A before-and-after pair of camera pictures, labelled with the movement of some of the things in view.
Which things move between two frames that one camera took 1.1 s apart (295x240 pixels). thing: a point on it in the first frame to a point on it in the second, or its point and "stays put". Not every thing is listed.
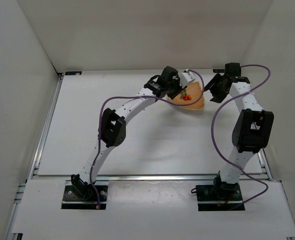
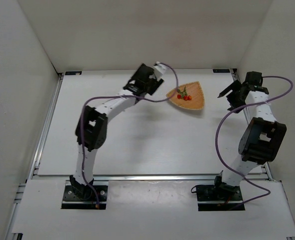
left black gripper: x=177 y=91 to x=155 y=86
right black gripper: x=216 y=90 to x=234 y=92
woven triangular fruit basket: x=194 y=90 stays put
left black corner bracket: x=72 y=72 stays put
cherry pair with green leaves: x=183 y=95 stays put
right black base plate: x=209 y=200 stays put
